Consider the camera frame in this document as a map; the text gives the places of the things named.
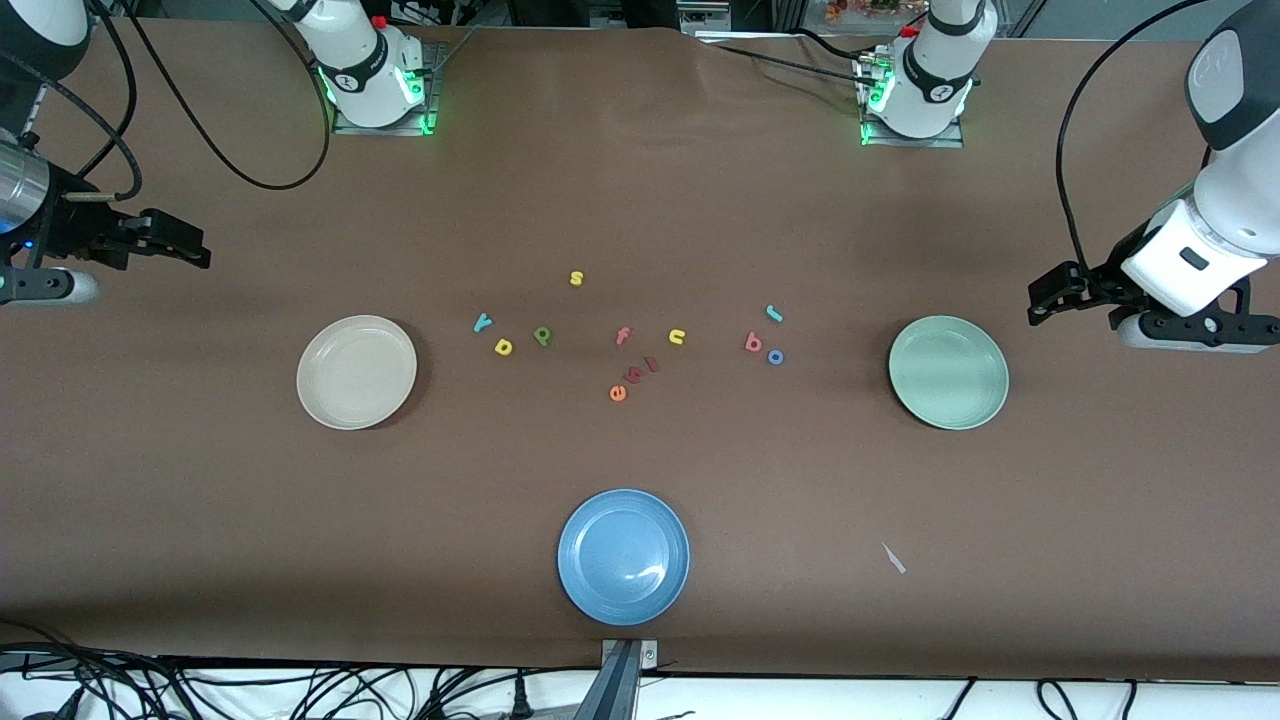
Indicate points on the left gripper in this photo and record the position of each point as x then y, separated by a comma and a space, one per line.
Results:
1108, 277

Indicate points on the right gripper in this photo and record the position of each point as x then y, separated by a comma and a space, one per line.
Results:
74, 226

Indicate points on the green plate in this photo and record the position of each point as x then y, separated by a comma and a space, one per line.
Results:
948, 372

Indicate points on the beige brown plate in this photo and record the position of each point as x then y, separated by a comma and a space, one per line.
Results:
357, 372

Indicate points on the brown table cover mat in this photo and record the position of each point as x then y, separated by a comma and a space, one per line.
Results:
200, 500

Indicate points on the white paper scrap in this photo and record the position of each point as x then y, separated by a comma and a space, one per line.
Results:
893, 558

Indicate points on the orange decoration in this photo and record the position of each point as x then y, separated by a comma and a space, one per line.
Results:
860, 8

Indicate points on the grey box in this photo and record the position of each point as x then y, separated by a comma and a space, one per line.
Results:
725, 15

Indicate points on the blue plate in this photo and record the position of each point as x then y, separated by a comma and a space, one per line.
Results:
623, 557

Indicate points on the black power plug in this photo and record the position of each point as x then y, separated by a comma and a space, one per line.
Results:
520, 700

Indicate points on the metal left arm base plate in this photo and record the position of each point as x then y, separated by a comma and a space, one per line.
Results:
950, 141

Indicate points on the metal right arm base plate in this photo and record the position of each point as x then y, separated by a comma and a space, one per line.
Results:
350, 127

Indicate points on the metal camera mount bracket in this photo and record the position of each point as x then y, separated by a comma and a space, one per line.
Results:
628, 655

